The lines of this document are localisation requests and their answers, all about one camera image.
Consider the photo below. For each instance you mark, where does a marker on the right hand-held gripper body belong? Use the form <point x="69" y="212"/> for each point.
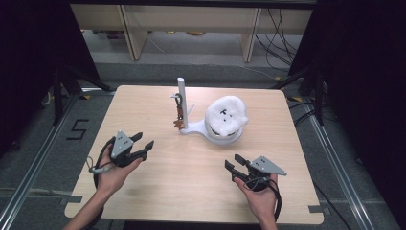
<point x="266" y="166"/>

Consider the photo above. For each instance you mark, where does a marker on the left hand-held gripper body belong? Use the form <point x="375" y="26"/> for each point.
<point x="122" y="143"/>

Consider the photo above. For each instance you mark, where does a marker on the white fluffy plush hat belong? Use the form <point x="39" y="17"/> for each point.
<point x="226" y="113"/>

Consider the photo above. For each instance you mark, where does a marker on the white peg stand with tray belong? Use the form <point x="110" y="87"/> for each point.
<point x="183" y="96"/>

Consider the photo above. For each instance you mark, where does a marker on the person's left hand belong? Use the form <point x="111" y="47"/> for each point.
<point x="111" y="177"/>

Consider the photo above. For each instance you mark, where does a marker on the person's right hand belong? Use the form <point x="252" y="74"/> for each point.
<point x="263" y="201"/>

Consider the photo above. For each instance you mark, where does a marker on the grey tape strip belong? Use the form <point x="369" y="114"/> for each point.
<point x="72" y="199"/>
<point x="316" y="209"/>

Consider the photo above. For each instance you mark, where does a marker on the black metal stand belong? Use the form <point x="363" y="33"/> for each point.
<point x="58" y="96"/>
<point x="319" y="96"/>

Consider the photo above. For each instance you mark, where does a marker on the black curtain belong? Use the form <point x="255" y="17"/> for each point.
<point x="32" y="64"/>
<point x="367" y="80"/>

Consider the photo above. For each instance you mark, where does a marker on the beige wooden cabinet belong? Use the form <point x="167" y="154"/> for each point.
<point x="191" y="19"/>

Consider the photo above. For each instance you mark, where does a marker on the aluminium floor rail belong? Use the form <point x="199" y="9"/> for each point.
<point x="38" y="153"/>
<point x="338" y="172"/>

